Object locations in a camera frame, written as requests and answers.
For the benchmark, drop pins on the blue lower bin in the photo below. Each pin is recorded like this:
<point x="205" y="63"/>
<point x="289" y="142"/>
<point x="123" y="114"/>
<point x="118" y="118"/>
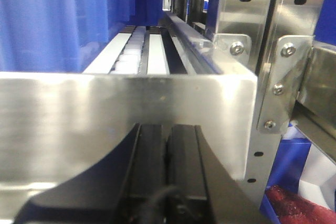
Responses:
<point x="287" y="167"/>

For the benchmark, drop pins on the white roller track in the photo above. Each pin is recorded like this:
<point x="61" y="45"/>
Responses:
<point x="122" y="55"/>

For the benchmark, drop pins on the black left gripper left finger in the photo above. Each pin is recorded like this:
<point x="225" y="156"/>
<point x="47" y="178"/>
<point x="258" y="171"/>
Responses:
<point x="105" y="193"/>

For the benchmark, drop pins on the dark red cloth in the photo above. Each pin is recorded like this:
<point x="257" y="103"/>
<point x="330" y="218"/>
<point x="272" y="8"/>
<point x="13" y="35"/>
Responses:
<point x="292" y="208"/>

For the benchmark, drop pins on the white paper sheet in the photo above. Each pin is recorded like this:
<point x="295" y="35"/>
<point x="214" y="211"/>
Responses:
<point x="317" y="179"/>

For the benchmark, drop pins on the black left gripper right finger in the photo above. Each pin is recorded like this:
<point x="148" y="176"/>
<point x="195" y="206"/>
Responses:
<point x="209" y="194"/>

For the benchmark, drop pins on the blue plastic bin upper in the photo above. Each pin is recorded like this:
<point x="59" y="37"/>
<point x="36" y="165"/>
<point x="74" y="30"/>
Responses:
<point x="66" y="35"/>

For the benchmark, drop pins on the steel corner bracket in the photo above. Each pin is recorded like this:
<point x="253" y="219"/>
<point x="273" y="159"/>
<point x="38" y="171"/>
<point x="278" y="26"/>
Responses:
<point x="284" y="81"/>

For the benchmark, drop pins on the steel shelf front beam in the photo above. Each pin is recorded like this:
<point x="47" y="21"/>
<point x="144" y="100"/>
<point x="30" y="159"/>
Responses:
<point x="54" y="126"/>

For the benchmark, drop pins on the steel perforated shelf upright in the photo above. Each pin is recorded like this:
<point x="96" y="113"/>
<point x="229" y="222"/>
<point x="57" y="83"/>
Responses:
<point x="264" y="21"/>

